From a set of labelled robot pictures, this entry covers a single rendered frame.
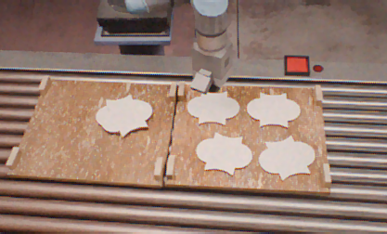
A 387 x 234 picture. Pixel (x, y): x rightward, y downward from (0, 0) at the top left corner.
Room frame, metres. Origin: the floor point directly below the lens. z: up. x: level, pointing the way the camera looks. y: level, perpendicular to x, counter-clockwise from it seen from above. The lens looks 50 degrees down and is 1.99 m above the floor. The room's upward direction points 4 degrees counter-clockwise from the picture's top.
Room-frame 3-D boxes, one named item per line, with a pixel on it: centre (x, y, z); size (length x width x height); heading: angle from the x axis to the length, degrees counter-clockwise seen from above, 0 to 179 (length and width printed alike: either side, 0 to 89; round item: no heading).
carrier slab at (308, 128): (0.81, -0.15, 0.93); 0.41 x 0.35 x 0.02; 82
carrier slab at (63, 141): (0.87, 0.27, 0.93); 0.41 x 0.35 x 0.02; 80
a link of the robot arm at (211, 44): (0.91, -0.06, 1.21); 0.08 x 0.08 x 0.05
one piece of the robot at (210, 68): (0.89, -0.05, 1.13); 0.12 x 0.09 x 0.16; 147
